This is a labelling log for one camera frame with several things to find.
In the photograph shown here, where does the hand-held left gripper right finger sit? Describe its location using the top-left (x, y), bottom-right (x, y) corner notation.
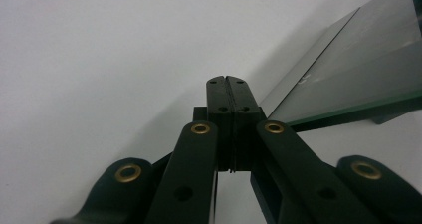
top-left (226, 75), bottom-right (268, 172)

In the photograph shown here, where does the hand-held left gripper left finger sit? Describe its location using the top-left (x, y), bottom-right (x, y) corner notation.
top-left (192, 75), bottom-right (235, 172)

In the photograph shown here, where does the black glass panel white border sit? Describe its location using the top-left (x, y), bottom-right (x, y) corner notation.
top-left (258, 0), bottom-right (422, 134)

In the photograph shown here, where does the large white paper sheet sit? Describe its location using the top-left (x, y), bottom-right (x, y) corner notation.
top-left (0, 0), bottom-right (422, 224)

